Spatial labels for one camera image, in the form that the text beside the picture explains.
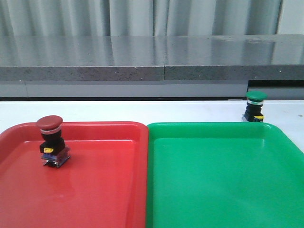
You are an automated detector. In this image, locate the red mushroom push button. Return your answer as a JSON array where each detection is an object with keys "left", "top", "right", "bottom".
[{"left": 36, "top": 115, "right": 70, "bottom": 168}]

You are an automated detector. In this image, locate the grey granite counter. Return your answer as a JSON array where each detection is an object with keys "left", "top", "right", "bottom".
[{"left": 0, "top": 35, "right": 304, "bottom": 100}]

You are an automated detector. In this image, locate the green plastic tray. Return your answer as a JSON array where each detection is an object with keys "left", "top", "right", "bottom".
[{"left": 146, "top": 123, "right": 304, "bottom": 228}]

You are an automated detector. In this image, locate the red plastic tray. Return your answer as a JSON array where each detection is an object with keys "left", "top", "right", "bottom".
[{"left": 0, "top": 122, "right": 148, "bottom": 228}]

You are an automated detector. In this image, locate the green mushroom push button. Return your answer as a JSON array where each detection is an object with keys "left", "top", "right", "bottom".
[{"left": 242, "top": 91, "right": 267, "bottom": 122}]

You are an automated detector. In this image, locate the grey pleated curtain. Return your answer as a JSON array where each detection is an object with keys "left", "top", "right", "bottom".
[{"left": 0, "top": 0, "right": 283, "bottom": 37}]

